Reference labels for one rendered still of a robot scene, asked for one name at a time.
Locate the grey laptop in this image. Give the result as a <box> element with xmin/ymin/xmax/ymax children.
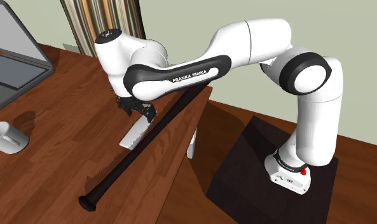
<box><xmin>0</xmin><ymin>0</ymin><xmax>56</xmax><ymax>112</ymax></box>

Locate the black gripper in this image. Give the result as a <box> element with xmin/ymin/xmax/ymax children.
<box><xmin>115</xmin><ymin>95</ymin><xmax>157</xmax><ymax>123</ymax></box>

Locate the striped brown curtain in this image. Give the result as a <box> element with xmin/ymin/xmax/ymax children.
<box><xmin>58</xmin><ymin>0</ymin><xmax>147</xmax><ymax>59</ymax></box>

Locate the brown wooden desk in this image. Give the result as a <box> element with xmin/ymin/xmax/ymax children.
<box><xmin>0</xmin><ymin>41</ymin><xmax>214</xmax><ymax>224</ymax></box>

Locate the white flat remote control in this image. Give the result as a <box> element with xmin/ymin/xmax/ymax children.
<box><xmin>119</xmin><ymin>116</ymin><xmax>152</xmax><ymax>151</ymax></box>

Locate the black baseball bat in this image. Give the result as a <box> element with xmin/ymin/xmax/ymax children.
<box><xmin>78</xmin><ymin>83</ymin><xmax>212</xmax><ymax>213</ymax></box>

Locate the white mug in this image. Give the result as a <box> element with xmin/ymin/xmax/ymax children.
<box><xmin>0</xmin><ymin>120</ymin><xmax>31</xmax><ymax>155</ymax></box>

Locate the dark robot stand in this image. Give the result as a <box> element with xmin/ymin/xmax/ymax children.
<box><xmin>205</xmin><ymin>115</ymin><xmax>339</xmax><ymax>224</ymax></box>

